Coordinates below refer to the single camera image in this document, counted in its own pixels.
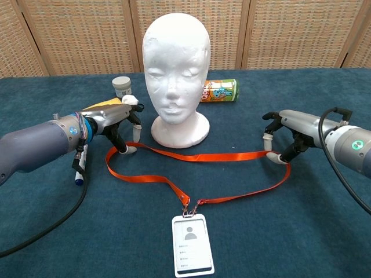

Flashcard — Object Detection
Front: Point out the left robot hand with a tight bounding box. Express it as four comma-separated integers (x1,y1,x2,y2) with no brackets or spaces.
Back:
83,103,144,155

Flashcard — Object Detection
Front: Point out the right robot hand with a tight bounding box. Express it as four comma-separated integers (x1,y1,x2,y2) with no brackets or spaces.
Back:
262,109,331,165

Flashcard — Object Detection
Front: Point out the orange lanyard strap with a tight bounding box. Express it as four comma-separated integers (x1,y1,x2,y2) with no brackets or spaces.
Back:
105,141,292,218

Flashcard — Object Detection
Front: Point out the white ID badge holder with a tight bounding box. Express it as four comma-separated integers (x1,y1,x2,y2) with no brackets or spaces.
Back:
171,214,216,275

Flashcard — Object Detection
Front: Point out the yellow sponge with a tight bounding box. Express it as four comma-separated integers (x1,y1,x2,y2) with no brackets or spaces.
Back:
82,97,122,112

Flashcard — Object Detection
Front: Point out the white jar grey lid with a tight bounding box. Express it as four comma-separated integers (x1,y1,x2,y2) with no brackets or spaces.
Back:
111,76,132,98

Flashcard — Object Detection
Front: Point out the blue white marker pen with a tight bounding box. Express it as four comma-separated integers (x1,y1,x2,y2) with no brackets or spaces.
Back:
74,144,89,186

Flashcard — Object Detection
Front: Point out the woven rattan folding screen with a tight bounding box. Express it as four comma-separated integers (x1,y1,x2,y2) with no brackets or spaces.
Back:
0,0,371,78

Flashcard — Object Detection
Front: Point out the white foam mannequin head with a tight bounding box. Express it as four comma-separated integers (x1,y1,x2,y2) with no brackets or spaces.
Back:
141,12,212,149

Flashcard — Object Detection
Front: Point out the orange green drink can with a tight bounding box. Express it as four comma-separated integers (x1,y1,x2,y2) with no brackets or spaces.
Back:
199,78,241,103

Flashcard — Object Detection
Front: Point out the blue carpet table cover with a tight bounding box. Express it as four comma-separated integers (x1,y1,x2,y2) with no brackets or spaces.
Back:
0,68,371,278

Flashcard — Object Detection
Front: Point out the white pompom hair tie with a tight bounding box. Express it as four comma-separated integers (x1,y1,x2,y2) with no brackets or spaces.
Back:
121,94,145,112

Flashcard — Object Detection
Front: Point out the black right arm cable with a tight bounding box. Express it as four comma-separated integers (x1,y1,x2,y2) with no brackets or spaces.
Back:
318,107,371,215

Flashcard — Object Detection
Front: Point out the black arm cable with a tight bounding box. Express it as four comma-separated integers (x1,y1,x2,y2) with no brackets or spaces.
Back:
0,138,89,258
318,107,371,215

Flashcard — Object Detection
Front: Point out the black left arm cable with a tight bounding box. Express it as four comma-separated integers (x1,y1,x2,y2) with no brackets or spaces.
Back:
0,138,89,258

